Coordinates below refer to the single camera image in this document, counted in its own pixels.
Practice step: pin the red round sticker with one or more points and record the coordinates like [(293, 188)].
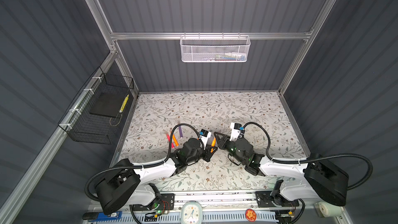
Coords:
[(250, 215)]

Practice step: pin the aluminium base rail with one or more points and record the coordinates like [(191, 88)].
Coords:
[(226, 207)]

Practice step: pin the yellow highlighter in basket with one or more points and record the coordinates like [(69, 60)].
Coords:
[(124, 103)]

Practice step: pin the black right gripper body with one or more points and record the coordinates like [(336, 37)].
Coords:
[(228, 144)]

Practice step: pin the blue black tool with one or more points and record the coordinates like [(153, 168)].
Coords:
[(101, 217)]

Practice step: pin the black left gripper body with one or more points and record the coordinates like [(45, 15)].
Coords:
[(205, 151)]

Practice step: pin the purple highlighter pen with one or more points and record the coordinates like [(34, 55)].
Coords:
[(180, 131)]

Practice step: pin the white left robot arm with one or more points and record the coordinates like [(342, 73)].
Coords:
[(128, 184)]

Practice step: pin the orange highlighter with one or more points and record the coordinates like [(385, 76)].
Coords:
[(213, 144), (175, 141)]

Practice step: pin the black wire basket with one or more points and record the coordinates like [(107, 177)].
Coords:
[(81, 126)]

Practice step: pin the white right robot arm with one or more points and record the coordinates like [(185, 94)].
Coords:
[(320, 180)]

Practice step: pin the white analog clock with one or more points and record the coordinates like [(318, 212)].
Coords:
[(191, 213)]

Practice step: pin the white tape roll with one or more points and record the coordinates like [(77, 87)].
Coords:
[(329, 210)]

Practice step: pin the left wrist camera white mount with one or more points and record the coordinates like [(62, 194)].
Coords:
[(204, 136)]

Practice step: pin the white wire basket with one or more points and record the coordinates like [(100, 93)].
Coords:
[(214, 49)]

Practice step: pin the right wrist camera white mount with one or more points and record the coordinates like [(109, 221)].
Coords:
[(237, 131)]

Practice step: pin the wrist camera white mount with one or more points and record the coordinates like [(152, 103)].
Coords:
[(237, 131), (204, 136)]

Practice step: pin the aluminium enclosure frame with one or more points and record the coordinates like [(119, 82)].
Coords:
[(48, 50)]

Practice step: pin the black pad in basket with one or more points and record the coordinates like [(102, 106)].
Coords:
[(107, 105)]

